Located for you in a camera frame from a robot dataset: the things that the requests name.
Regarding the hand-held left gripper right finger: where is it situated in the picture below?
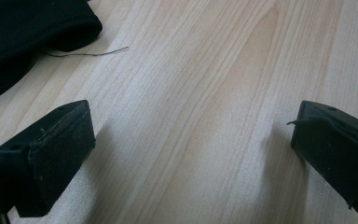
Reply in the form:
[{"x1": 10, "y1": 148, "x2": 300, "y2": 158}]
[{"x1": 287, "y1": 100, "x2": 358, "y2": 217}]

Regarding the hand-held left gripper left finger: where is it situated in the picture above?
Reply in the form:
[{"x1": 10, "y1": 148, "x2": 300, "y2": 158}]
[{"x1": 0, "y1": 99, "x2": 96, "y2": 217}]

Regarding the black glove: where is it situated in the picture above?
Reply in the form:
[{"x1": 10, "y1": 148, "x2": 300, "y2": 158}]
[{"x1": 0, "y1": 0, "x2": 103, "y2": 107}]

